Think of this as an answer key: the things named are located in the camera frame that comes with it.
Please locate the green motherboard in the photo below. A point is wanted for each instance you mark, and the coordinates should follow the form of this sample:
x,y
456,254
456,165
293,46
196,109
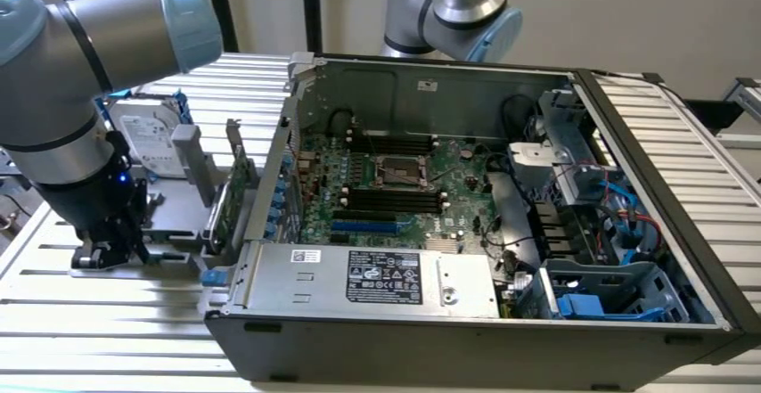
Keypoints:
x,y
466,199

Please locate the black open PC case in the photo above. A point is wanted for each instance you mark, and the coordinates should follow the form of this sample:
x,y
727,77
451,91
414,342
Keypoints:
x,y
415,348

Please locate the black fan shroud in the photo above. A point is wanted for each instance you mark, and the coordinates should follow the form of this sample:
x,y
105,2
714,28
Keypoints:
x,y
552,230

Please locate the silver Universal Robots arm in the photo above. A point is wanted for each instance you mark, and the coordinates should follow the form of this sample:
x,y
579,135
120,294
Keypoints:
x,y
70,54

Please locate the thin black pole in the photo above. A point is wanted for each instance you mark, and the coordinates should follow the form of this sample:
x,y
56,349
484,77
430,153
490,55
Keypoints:
x,y
223,5

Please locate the blue case latch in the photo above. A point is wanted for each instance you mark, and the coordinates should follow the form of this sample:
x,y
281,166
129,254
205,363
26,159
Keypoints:
x,y
213,276

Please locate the aluminium profile rail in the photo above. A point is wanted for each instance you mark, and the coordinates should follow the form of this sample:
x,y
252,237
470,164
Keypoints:
x,y
742,96

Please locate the hard disk drive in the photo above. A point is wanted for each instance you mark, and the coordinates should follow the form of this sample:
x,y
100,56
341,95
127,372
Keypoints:
x,y
180,108

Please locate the green graphics card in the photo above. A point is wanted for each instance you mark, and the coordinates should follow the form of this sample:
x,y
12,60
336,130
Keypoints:
x,y
232,197

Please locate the short black expansion slot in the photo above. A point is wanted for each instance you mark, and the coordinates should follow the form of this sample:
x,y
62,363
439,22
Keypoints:
x,y
343,238

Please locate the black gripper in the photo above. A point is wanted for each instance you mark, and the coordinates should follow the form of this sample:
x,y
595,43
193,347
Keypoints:
x,y
97,210

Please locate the metal drive cage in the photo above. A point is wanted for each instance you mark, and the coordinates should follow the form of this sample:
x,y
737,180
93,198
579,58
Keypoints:
x,y
564,143

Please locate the black RAM slot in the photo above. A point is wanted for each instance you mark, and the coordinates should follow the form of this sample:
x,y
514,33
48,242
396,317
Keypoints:
x,y
392,197
392,202
392,208
392,191
388,136
388,141

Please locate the white barcode sticker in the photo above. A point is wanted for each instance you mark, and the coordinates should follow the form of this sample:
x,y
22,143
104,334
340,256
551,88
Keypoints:
x,y
304,255

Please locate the blue expansion slot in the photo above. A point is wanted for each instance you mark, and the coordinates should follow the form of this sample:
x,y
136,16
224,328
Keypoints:
x,y
362,227

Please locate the blue plastic disk bay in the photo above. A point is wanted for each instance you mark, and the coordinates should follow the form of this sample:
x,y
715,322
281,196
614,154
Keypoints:
x,y
618,277

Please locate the small silver heatsink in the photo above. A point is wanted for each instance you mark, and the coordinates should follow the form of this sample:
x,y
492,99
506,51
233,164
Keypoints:
x,y
442,245

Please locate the thick black pole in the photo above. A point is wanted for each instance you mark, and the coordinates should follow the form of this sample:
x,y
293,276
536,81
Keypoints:
x,y
311,5

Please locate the grey parts rack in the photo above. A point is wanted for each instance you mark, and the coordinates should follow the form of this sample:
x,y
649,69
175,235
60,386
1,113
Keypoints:
x,y
177,215

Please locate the black box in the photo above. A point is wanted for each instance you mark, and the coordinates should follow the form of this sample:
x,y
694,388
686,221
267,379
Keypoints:
x,y
710,114

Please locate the long black expansion slot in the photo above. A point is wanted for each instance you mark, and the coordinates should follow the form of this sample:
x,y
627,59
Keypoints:
x,y
362,215

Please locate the silver hard disk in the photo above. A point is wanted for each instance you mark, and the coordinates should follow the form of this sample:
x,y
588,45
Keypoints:
x,y
148,134

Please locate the CPU socket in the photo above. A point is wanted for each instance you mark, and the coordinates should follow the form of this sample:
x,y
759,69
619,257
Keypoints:
x,y
398,171

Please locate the silver power supply unit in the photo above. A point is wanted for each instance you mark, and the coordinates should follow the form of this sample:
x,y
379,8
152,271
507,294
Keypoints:
x,y
296,288

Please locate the black power supply label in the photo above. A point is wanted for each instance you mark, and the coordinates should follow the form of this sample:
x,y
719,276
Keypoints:
x,y
383,276

